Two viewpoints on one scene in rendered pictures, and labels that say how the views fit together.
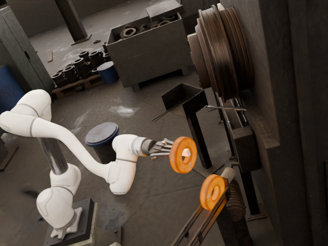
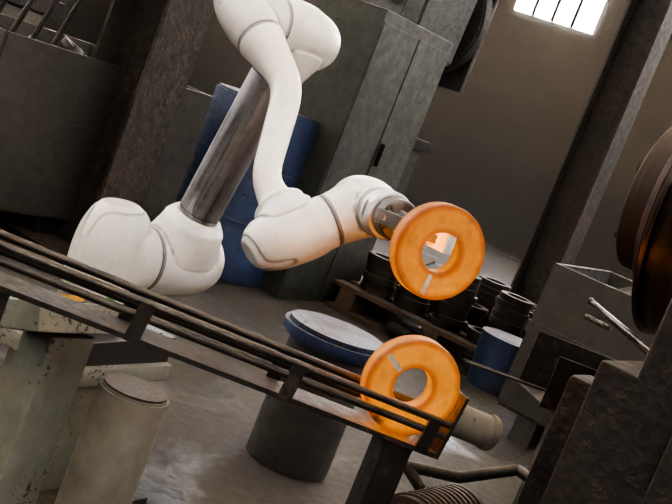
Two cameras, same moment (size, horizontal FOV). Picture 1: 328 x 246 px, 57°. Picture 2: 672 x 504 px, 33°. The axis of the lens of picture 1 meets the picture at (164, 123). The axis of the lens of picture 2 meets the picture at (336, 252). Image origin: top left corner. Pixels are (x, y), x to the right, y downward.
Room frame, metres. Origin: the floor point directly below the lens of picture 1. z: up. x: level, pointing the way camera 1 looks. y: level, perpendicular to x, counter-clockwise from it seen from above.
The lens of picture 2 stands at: (-0.74, -0.54, 1.10)
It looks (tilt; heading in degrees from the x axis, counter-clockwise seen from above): 8 degrees down; 21
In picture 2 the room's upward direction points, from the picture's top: 21 degrees clockwise
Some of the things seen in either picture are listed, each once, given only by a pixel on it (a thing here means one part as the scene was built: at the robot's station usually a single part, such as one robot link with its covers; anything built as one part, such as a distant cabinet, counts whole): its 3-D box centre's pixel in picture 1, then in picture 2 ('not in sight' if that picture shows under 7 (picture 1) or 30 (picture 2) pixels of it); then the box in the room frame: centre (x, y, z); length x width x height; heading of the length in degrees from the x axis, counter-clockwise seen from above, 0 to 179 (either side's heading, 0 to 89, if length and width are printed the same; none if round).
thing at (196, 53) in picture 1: (198, 61); (664, 199); (1.41, -0.27, 1.11); 0.28 x 0.06 x 0.28; 169
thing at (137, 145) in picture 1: (142, 146); (385, 214); (1.18, 0.13, 0.91); 0.09 x 0.06 x 0.09; 134
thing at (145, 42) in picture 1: (151, 48); (660, 389); (4.22, -0.22, 0.39); 1.03 x 0.83 x 0.79; 83
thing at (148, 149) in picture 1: (154, 148); (401, 222); (1.13, 0.08, 0.92); 0.09 x 0.08 x 0.07; 44
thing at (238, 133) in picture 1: (246, 150); (578, 452); (1.15, -0.34, 0.68); 0.11 x 0.08 x 0.24; 79
